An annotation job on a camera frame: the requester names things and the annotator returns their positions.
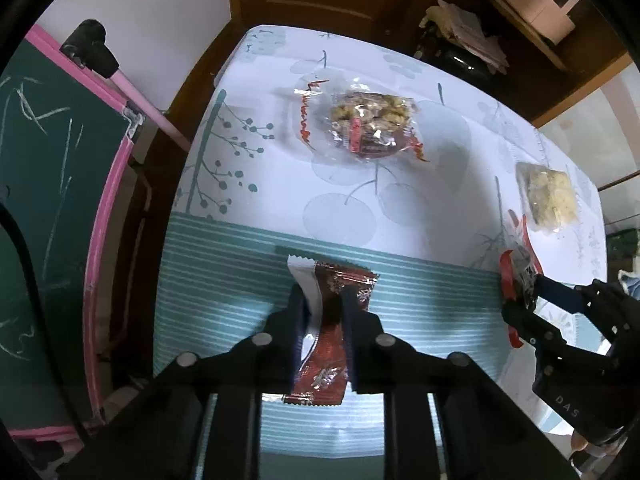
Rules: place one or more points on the pale yellow cracker packet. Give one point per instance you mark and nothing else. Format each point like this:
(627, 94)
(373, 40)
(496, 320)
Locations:
(547, 192)

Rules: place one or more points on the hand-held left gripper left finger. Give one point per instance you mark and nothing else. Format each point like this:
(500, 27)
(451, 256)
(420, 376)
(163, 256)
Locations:
(298, 322)

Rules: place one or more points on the pile of papers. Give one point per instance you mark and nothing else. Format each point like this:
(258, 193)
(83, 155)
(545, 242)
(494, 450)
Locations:
(467, 32)

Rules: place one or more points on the brown snowflake snack packet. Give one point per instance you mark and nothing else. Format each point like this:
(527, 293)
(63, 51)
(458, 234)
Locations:
(327, 355)

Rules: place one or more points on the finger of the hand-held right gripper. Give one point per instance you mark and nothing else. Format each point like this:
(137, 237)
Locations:
(555, 292)
(535, 327)

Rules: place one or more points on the dark glass jar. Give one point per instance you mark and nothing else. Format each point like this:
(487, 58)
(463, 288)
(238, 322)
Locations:
(450, 62)

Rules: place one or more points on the clear packet of nut snack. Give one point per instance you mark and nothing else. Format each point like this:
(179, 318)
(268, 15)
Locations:
(370, 116)

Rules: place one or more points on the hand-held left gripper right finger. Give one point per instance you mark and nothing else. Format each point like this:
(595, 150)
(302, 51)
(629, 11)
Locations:
(351, 332)

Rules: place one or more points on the person's right hand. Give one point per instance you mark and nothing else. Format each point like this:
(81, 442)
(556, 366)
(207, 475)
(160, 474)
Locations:
(579, 444)

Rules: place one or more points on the small red and white packet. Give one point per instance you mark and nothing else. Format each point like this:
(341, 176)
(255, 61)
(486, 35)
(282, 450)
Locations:
(507, 270)

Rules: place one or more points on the white and teal tablecloth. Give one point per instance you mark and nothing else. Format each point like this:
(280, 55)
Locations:
(400, 220)

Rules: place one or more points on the pink box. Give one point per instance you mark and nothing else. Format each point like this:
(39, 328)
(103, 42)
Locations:
(537, 2)

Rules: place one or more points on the green chalkboard with pink frame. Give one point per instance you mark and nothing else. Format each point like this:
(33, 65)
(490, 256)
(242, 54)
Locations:
(55, 210)

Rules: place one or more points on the black clamp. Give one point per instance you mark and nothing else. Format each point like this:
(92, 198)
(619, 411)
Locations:
(90, 47)

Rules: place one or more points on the wooden shelf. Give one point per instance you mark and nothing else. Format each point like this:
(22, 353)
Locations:
(505, 10)

